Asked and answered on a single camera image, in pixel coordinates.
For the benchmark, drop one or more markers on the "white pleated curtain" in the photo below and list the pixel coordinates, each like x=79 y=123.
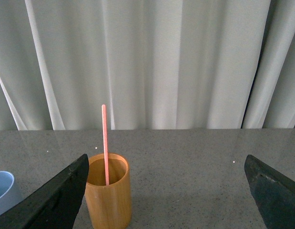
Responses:
x=155 y=64

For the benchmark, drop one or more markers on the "pink chopstick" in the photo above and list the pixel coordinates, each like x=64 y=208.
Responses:
x=105 y=144

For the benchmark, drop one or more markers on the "bamboo chopstick holder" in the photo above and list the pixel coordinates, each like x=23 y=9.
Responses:
x=109 y=206

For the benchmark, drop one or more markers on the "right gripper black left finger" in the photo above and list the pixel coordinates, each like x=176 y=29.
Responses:
x=54 y=205

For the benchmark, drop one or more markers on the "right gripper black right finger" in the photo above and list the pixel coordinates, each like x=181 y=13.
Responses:
x=273 y=192

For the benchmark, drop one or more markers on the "light blue plastic cup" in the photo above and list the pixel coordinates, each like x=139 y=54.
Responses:
x=10 y=194

